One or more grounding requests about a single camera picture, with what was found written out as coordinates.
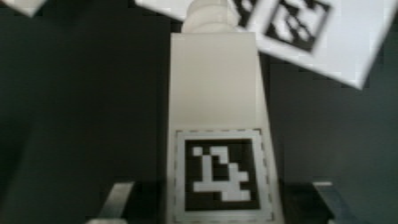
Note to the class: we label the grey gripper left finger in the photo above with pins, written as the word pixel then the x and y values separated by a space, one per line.
pixel 115 205

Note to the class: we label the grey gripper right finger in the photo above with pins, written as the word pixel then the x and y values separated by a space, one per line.
pixel 335 202

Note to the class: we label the fiducial marker sheet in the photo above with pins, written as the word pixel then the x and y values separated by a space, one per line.
pixel 321 33

